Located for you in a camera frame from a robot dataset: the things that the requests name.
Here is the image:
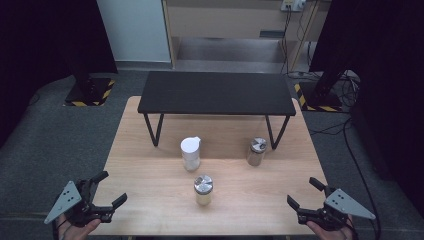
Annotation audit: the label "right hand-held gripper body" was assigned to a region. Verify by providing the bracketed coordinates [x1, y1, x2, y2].
[297, 187, 377, 232]

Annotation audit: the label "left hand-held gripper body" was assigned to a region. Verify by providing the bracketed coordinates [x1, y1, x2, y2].
[43, 179, 114, 229]

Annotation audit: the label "metal-lidded jar brown contents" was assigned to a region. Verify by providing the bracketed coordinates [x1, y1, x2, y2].
[246, 136, 268, 167]

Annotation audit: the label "metal-lidded jar yellow contents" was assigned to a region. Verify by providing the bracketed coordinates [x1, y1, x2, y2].
[193, 174, 214, 207]

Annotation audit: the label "black shelf with wire legs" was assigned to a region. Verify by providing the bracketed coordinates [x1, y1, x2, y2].
[137, 70, 297, 150]

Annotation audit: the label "person's left hand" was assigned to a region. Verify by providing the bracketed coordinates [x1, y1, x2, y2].
[56, 214, 101, 240]

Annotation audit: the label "person's right hand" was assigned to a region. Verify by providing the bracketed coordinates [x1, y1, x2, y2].
[305, 216, 355, 240]

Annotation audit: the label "black stand with hazard-striped base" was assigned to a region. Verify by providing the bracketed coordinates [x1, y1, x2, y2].
[63, 59, 116, 108]
[294, 68, 344, 113]

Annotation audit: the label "black curtain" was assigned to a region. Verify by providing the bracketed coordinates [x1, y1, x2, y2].
[309, 0, 424, 214]
[0, 0, 118, 148]

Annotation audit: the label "white panel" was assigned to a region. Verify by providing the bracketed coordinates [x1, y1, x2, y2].
[96, 0, 172, 63]

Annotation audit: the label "white power socket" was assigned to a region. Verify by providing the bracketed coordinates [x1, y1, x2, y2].
[280, 0, 307, 13]

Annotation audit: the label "wooden cabinet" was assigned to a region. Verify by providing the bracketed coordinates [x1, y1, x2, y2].
[162, 0, 331, 73]

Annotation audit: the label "long black floor cable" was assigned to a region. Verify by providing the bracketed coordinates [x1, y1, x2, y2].
[309, 117, 383, 240]

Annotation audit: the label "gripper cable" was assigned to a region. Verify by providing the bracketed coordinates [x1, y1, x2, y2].
[50, 219, 73, 240]

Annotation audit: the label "tangle of black cables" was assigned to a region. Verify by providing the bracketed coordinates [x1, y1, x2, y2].
[338, 70, 362, 108]

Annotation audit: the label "black socket cable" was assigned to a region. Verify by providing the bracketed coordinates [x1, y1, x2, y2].
[280, 9, 292, 75]

